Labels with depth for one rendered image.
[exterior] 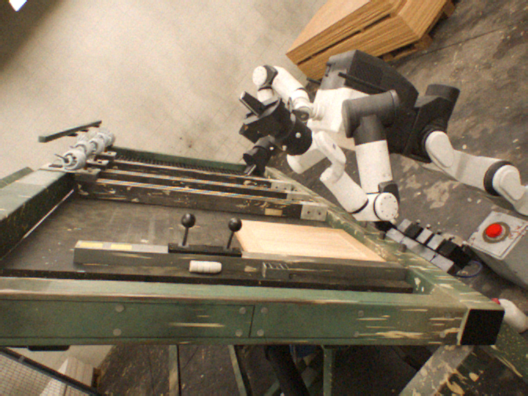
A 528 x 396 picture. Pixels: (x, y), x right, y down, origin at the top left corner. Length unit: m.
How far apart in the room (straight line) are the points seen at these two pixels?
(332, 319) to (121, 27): 6.24
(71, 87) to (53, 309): 5.90
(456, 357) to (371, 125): 0.67
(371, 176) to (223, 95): 5.79
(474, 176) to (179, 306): 1.25
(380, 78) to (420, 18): 3.44
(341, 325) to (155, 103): 5.91
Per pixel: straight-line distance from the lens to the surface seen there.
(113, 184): 1.61
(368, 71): 1.32
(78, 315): 0.82
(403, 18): 4.61
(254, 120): 0.92
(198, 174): 2.13
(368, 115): 1.13
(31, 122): 6.62
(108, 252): 1.03
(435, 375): 1.22
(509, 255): 1.12
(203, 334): 0.84
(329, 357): 1.11
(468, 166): 1.65
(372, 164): 1.12
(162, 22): 6.86
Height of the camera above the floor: 1.76
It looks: 20 degrees down
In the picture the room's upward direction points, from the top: 52 degrees counter-clockwise
